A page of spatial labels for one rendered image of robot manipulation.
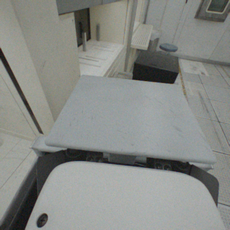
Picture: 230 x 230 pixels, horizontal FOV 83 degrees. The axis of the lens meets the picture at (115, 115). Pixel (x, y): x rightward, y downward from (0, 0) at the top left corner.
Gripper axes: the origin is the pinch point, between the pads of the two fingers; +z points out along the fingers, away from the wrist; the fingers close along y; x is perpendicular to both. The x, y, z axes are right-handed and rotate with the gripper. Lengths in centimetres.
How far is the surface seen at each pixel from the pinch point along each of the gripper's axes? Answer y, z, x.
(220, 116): 167, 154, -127
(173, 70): 31, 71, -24
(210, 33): 214, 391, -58
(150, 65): 17, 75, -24
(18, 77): -25.3, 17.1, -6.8
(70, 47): -20.2, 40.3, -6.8
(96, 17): -35, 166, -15
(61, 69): -17.9, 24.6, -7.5
